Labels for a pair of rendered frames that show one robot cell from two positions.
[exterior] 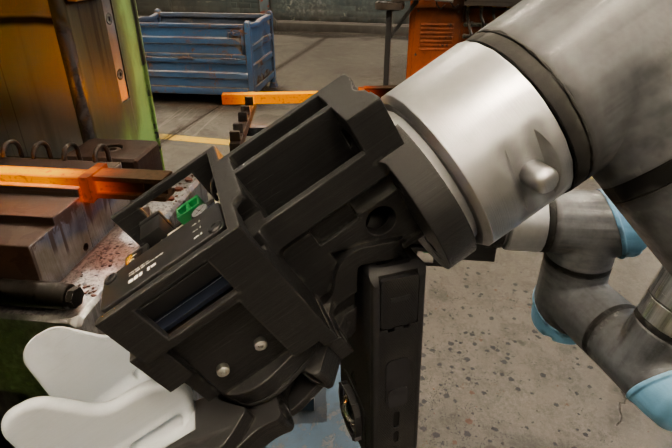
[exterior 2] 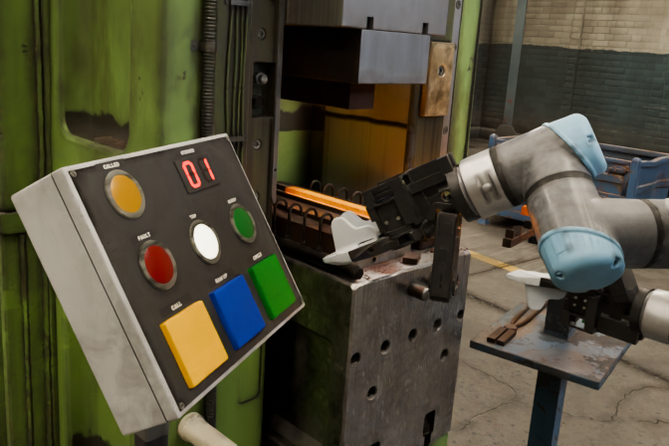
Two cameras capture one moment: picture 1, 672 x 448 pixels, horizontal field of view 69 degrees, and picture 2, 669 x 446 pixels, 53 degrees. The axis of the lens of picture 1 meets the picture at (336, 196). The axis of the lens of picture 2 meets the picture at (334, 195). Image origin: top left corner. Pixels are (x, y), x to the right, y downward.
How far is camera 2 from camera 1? 0.67 m
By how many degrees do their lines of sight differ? 38
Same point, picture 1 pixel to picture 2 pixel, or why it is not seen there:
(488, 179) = (470, 184)
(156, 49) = not seen: hidden behind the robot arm
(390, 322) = (442, 232)
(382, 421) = (435, 275)
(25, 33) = (389, 131)
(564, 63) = (502, 155)
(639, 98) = (523, 169)
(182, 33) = not seen: hidden behind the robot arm
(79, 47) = (417, 145)
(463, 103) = (471, 162)
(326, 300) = (424, 218)
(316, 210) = (424, 184)
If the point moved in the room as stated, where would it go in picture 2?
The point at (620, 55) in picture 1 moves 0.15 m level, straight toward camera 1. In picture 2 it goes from (518, 155) to (397, 156)
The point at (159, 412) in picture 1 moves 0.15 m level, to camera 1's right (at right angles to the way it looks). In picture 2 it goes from (367, 235) to (477, 265)
